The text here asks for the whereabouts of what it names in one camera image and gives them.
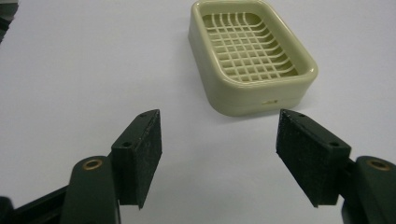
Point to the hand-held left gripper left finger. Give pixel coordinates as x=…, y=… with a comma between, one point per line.
x=137, y=161

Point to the dark object at table edge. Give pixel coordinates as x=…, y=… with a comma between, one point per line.
x=6, y=17

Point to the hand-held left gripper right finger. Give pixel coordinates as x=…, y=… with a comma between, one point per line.
x=311, y=158

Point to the pale green soap dish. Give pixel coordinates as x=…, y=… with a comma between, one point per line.
x=249, y=56

